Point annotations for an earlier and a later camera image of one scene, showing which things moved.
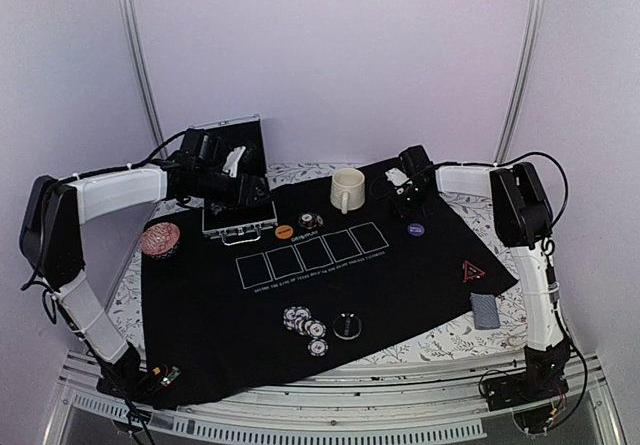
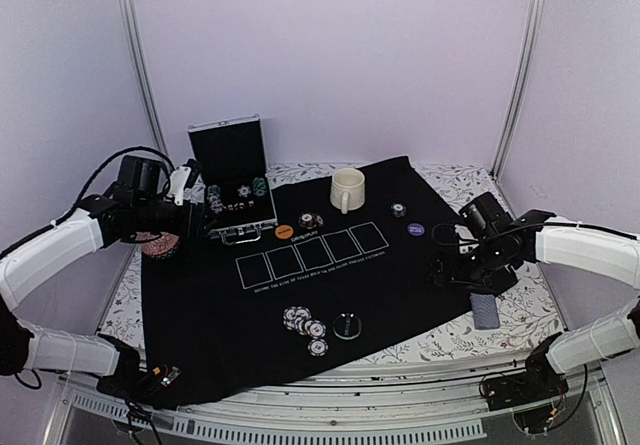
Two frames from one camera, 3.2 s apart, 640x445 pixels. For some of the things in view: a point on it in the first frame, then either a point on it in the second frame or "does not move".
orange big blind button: [284, 231] does not move
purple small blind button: [415, 229] does not move
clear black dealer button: [346, 326] does not move
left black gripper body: [228, 196] -> [189, 227]
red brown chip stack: [310, 220] does not move
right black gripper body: [413, 203] -> [476, 272]
